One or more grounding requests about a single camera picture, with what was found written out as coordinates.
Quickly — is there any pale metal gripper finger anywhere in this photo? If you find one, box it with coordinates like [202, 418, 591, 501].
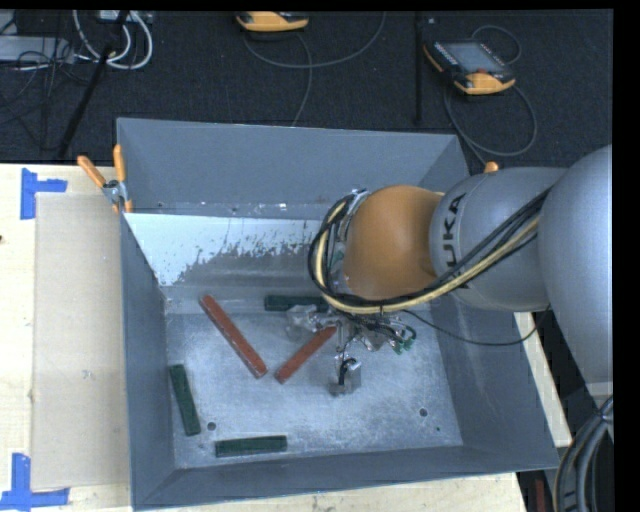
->
[284, 321, 326, 342]
[286, 304, 327, 325]

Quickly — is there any dark green flat block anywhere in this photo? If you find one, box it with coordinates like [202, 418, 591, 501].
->
[263, 294, 329, 313]
[214, 434, 289, 459]
[167, 363, 203, 438]

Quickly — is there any red-brown flat block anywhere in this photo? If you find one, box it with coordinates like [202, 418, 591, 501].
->
[273, 325, 338, 386]
[198, 293, 269, 380]

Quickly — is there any grey metal bin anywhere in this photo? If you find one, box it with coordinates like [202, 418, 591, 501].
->
[115, 117, 561, 511]

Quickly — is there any pale cardboard board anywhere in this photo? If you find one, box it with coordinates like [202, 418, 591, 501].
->
[29, 191, 132, 494]

